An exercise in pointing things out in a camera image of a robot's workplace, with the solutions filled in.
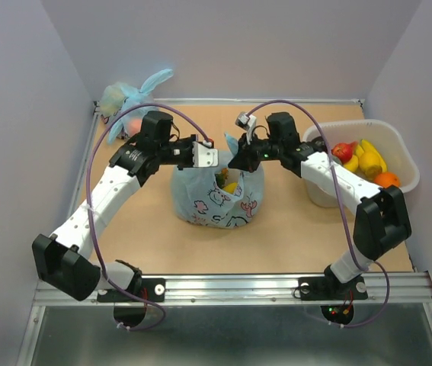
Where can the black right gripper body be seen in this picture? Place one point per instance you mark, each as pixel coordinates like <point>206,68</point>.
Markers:
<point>268,149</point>

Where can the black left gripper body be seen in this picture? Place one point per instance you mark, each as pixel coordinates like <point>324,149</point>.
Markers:
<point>178,152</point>

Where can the light blue printed plastic bag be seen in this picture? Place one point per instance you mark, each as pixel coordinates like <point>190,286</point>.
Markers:
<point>198,200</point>

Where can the orange pineapple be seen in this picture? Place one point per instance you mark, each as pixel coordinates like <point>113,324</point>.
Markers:
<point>222,177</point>

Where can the yellow wrinkled fruit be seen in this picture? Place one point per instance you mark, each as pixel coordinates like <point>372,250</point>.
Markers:
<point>230,188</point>

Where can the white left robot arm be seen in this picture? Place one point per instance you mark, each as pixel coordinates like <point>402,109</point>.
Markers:
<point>62,258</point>

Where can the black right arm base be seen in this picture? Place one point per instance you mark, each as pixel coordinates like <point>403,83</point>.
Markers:
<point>339,297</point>

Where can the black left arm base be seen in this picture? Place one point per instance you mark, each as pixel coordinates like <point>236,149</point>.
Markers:
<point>136,300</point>

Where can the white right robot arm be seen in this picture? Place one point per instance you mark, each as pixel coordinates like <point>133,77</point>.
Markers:
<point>381,217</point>

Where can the dark brown avocado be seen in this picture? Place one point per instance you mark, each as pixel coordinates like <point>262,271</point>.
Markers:
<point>319,144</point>

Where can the red strawberry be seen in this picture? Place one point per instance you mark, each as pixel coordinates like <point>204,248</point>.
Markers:
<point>344,151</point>

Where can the yellow banana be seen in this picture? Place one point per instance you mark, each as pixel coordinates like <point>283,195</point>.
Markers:
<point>361,147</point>

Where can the orange fruit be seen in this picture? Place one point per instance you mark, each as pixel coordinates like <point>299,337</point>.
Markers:
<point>387,179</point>

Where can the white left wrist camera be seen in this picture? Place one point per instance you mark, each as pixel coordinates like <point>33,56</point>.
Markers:
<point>203,156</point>

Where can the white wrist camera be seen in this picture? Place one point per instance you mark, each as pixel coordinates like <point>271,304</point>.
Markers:
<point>203,156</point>
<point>248,123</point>

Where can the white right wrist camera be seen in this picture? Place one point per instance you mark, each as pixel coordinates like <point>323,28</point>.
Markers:
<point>248,123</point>

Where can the aluminium front rail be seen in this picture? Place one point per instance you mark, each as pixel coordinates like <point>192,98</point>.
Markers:
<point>239,290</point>

